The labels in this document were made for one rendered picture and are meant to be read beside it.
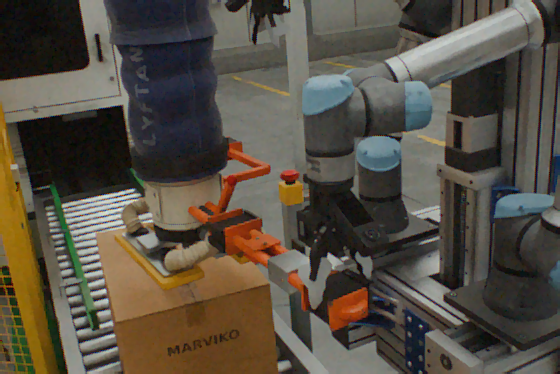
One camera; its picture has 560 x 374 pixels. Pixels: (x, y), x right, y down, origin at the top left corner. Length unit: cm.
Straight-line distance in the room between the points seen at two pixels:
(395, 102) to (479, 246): 67
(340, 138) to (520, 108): 62
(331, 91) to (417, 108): 14
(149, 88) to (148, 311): 57
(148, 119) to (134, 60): 13
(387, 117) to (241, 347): 95
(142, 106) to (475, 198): 77
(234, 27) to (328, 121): 1009
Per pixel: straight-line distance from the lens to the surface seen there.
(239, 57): 1088
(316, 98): 89
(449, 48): 109
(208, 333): 165
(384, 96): 92
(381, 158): 160
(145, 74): 135
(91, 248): 303
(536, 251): 119
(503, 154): 150
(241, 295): 162
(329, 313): 98
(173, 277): 139
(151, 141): 137
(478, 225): 150
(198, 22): 134
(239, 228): 125
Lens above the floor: 174
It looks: 20 degrees down
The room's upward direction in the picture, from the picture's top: 5 degrees counter-clockwise
